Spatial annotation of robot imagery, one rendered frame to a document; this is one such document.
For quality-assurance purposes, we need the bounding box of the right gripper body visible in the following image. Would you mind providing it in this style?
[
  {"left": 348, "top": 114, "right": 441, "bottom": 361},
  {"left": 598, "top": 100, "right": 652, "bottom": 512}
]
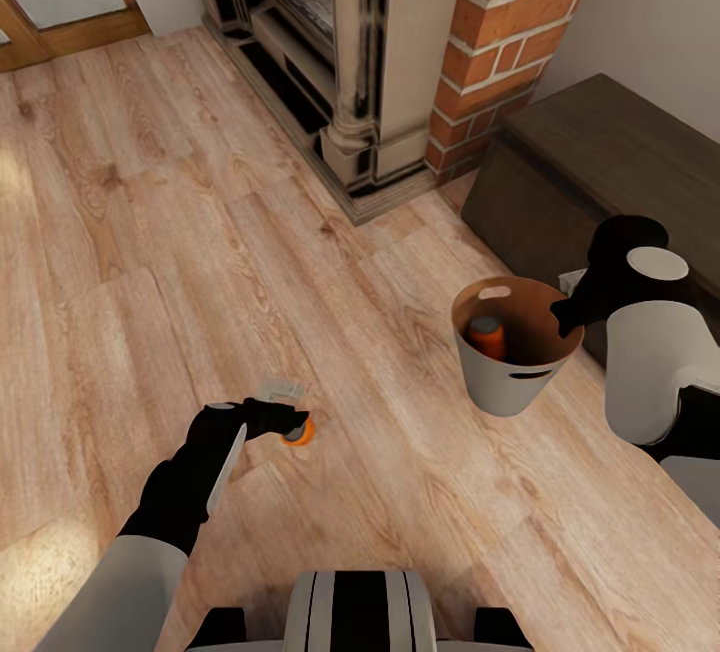
[{"left": 550, "top": 282, "right": 605, "bottom": 331}]

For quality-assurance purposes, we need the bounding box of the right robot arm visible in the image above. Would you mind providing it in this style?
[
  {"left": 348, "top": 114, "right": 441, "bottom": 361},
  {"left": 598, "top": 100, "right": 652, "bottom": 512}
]
[{"left": 550, "top": 214, "right": 720, "bottom": 530}]

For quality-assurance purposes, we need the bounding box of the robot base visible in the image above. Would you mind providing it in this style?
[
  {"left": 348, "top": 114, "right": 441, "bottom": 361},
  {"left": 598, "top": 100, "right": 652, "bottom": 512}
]
[{"left": 185, "top": 607, "right": 534, "bottom": 652}]

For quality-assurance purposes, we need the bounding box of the trash can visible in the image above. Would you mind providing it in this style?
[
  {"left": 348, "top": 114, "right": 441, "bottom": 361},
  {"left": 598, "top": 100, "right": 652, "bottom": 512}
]
[{"left": 451, "top": 276, "right": 586, "bottom": 417}]

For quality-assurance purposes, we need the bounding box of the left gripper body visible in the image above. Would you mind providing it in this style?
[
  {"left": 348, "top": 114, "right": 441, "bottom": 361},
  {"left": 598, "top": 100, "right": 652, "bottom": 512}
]
[{"left": 243, "top": 397, "right": 295, "bottom": 436}]

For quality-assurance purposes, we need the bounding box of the can of soda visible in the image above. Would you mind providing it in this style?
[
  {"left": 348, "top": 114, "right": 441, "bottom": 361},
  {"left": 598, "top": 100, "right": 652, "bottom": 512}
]
[
  {"left": 469, "top": 315, "right": 510, "bottom": 364},
  {"left": 504, "top": 355, "right": 527, "bottom": 379},
  {"left": 280, "top": 417, "right": 315, "bottom": 446}
]

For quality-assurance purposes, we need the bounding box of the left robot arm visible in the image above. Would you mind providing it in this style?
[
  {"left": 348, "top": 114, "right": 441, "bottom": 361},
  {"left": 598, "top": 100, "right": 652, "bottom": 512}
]
[{"left": 31, "top": 377, "right": 309, "bottom": 652}]

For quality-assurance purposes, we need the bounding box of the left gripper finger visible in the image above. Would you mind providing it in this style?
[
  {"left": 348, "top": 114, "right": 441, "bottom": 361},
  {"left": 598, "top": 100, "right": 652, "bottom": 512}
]
[{"left": 291, "top": 411, "right": 309, "bottom": 431}]

